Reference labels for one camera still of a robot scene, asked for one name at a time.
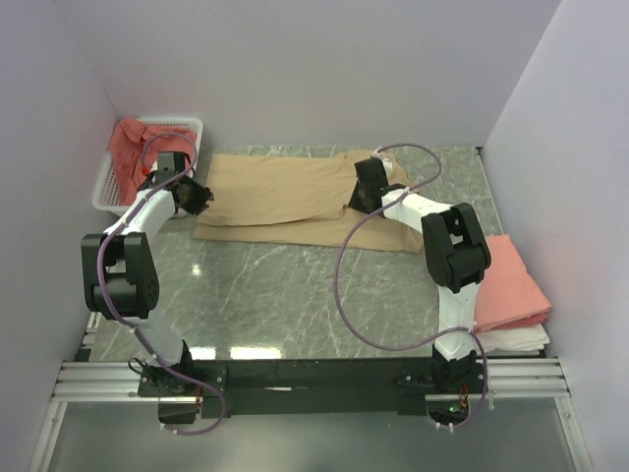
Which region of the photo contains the black base beam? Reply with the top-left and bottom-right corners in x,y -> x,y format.
138,357 -> 486,425

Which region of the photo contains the folded pink t shirt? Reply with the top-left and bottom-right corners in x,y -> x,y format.
475,235 -> 551,332

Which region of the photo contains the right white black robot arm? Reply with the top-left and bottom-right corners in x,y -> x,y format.
350,157 -> 491,392

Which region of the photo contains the crumpled pink t shirt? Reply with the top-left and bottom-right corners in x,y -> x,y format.
108,117 -> 201,206

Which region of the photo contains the beige t shirt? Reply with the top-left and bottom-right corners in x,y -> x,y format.
194,150 -> 423,254

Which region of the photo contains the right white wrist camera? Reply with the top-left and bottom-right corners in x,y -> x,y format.
371,150 -> 394,175

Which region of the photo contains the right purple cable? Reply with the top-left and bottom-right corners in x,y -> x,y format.
333,143 -> 490,430

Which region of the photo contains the folded white t shirt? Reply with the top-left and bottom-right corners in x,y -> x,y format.
477,324 -> 550,352

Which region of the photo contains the aluminium rail frame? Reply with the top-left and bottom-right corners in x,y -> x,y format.
51,358 -> 571,403

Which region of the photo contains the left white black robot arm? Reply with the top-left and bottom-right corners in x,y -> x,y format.
81,150 -> 213,395

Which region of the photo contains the white plastic basket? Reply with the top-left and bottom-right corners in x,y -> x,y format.
92,117 -> 203,216

